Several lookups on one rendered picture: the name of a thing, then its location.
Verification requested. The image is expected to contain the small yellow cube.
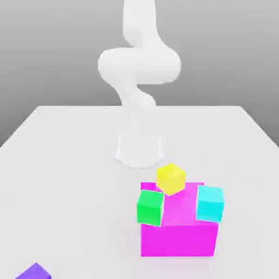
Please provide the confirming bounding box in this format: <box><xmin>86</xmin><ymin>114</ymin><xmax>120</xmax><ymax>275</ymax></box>
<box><xmin>156</xmin><ymin>163</ymin><xmax>186</xmax><ymax>196</ymax></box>

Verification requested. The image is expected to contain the small green cube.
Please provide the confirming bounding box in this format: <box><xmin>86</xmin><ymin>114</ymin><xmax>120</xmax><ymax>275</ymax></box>
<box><xmin>136</xmin><ymin>190</ymin><xmax>165</xmax><ymax>227</ymax></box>

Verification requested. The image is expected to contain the small cyan cube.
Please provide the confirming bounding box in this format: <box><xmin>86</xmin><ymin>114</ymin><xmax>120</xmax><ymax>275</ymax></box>
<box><xmin>195</xmin><ymin>185</ymin><xmax>225</xmax><ymax>223</ymax></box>

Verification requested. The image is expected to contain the small purple cube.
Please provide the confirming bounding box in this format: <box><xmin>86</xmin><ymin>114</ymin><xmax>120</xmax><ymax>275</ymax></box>
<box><xmin>14</xmin><ymin>262</ymin><xmax>52</xmax><ymax>279</ymax></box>

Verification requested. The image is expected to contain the large magenta box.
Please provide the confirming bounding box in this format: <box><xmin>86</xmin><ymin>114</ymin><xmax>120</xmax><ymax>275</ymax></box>
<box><xmin>140</xmin><ymin>181</ymin><xmax>219</xmax><ymax>257</ymax></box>

